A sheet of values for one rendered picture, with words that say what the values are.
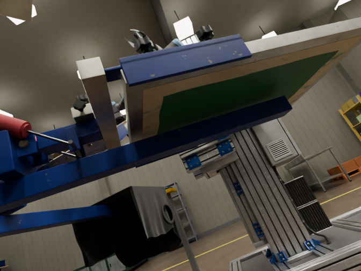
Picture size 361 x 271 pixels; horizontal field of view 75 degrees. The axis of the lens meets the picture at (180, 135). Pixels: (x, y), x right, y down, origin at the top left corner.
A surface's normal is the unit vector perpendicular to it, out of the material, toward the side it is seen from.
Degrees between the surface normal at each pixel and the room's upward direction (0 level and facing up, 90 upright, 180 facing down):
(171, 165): 90
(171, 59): 90
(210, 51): 90
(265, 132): 90
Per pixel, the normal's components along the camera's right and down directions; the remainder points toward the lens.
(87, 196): -0.19, -0.27
